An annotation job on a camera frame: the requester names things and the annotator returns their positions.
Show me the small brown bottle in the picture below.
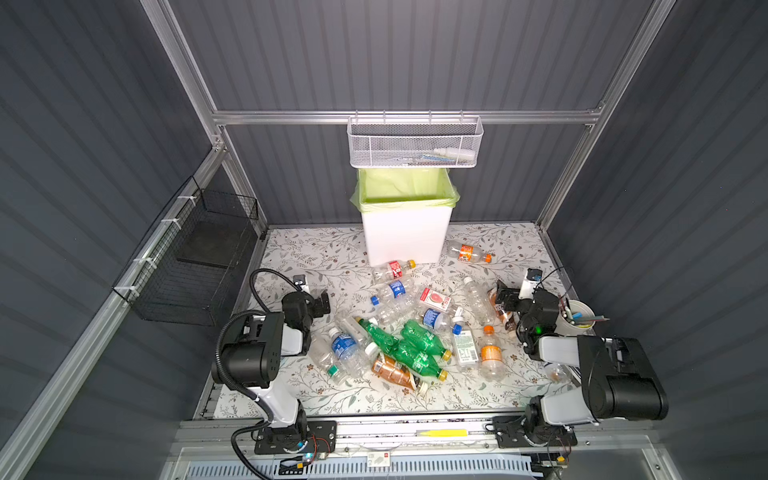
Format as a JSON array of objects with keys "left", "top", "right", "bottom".
[{"left": 489, "top": 286, "right": 517, "bottom": 331}]

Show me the clear bottle white cap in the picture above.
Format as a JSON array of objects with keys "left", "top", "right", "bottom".
[{"left": 462, "top": 276, "right": 496, "bottom": 326}]

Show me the clear bottle blue label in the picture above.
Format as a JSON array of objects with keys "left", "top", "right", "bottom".
[{"left": 328, "top": 327, "right": 366, "bottom": 377}]

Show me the orange cap juice bottle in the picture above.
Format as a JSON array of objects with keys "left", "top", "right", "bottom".
[{"left": 479, "top": 325, "right": 505, "bottom": 380}]

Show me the clear bottle orange label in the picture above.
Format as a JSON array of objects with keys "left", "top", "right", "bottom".
[{"left": 444, "top": 240, "right": 493, "bottom": 264}]

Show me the clear bottle green cap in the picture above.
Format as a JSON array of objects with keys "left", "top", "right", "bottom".
[{"left": 308, "top": 337, "right": 341, "bottom": 381}]

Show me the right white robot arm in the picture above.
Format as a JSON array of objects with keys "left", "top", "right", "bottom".
[{"left": 488, "top": 279, "right": 669, "bottom": 438}]

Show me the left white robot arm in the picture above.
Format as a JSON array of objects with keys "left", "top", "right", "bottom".
[{"left": 211, "top": 291, "right": 331, "bottom": 429}]

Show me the white plastic trash bin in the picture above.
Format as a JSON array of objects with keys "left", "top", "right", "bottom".
[{"left": 362, "top": 206, "right": 453, "bottom": 267}]

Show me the green bin liner bag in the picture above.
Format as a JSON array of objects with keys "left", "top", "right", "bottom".
[{"left": 350, "top": 168, "right": 460, "bottom": 213}]

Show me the white paper cup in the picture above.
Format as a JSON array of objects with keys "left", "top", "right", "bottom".
[{"left": 555, "top": 298, "right": 595, "bottom": 336}]

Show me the white green label bottle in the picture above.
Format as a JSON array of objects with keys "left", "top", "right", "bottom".
[{"left": 452, "top": 324, "right": 479, "bottom": 368}]

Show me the green bottle yellow cap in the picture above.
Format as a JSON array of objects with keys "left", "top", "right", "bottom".
[{"left": 357, "top": 318, "right": 399, "bottom": 356}]

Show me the clear bottle red label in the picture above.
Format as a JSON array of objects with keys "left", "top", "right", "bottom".
[{"left": 372, "top": 260, "right": 417, "bottom": 282}]

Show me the clear bottle blue cap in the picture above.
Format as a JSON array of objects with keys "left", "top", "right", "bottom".
[{"left": 370, "top": 278, "right": 414, "bottom": 307}]

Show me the brown tea bottle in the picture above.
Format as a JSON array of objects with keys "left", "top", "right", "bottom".
[{"left": 371, "top": 353, "right": 428, "bottom": 395}]

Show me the clear bottle watermelon label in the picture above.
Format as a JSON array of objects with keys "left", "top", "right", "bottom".
[{"left": 417, "top": 287, "right": 453, "bottom": 313}]

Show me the green bottle upper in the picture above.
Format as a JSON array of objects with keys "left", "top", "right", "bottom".
[{"left": 401, "top": 320, "right": 452, "bottom": 362}]

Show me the green bottle lower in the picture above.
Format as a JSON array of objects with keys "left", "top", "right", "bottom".
[{"left": 393, "top": 340, "right": 448, "bottom": 381}]

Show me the white tube in basket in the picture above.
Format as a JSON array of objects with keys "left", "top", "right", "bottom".
[{"left": 433, "top": 147, "right": 477, "bottom": 162}]

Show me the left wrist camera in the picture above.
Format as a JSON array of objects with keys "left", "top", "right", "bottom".
[{"left": 292, "top": 274, "right": 310, "bottom": 293}]

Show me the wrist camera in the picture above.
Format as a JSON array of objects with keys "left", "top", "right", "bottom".
[
  {"left": 518, "top": 268, "right": 543, "bottom": 300},
  {"left": 292, "top": 274, "right": 310, "bottom": 293}
]

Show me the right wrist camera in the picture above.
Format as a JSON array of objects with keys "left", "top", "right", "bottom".
[{"left": 518, "top": 268, "right": 543, "bottom": 300}]

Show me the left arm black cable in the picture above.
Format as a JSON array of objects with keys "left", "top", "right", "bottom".
[{"left": 214, "top": 267, "right": 301, "bottom": 480}]

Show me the black wire mesh basket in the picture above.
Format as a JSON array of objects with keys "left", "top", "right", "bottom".
[{"left": 113, "top": 180, "right": 259, "bottom": 327}]

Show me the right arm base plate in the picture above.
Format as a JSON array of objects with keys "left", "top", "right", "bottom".
[{"left": 485, "top": 415, "right": 578, "bottom": 449}]

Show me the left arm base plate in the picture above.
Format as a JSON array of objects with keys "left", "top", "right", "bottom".
[{"left": 252, "top": 420, "right": 338, "bottom": 455}]

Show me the yellow marker on rail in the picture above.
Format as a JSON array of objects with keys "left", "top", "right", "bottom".
[{"left": 416, "top": 429, "right": 468, "bottom": 438}]

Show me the white wire mesh basket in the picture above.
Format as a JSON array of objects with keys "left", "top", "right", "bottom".
[{"left": 346, "top": 115, "right": 484, "bottom": 169}]

